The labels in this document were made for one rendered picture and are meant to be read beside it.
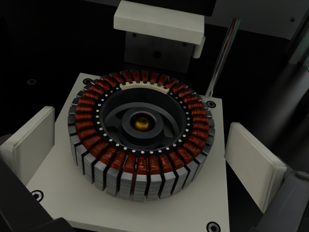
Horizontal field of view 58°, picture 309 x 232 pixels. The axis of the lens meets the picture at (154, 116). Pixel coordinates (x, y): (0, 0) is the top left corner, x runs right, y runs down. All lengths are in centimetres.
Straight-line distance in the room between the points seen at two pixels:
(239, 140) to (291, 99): 17
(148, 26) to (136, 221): 13
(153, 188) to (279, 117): 18
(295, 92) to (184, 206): 22
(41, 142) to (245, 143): 13
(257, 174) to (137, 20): 12
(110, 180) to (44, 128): 5
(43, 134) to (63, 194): 5
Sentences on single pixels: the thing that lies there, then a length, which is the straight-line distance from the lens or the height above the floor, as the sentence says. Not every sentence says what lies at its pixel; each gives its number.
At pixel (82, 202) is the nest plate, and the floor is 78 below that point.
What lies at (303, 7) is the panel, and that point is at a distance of 46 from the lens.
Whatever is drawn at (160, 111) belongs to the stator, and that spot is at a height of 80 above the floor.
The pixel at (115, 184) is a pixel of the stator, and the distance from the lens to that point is 19.
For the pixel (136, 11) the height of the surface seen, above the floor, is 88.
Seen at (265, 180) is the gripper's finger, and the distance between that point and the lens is 17.
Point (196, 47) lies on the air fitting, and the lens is 33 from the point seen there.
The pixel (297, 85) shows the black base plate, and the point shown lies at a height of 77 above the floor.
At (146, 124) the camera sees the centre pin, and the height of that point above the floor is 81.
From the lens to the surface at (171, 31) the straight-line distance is 19.
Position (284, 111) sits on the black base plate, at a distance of 34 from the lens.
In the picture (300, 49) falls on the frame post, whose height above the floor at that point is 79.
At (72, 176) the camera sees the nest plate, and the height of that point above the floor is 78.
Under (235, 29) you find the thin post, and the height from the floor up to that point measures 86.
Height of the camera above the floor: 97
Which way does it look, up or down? 47 degrees down
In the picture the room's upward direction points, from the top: 11 degrees clockwise
